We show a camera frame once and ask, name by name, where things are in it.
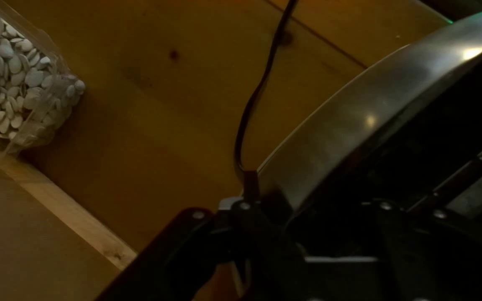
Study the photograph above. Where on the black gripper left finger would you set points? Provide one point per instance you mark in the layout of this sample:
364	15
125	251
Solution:
184	256

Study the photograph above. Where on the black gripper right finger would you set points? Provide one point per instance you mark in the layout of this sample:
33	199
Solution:
418	251

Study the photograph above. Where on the crumpled silver foil piece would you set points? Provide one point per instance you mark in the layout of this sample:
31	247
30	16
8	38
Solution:
11	72

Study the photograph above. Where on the brown wooden back board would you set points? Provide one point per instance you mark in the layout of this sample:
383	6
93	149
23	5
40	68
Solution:
23	244

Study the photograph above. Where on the light wooden base strip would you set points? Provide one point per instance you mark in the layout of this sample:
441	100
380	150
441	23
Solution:
67	210

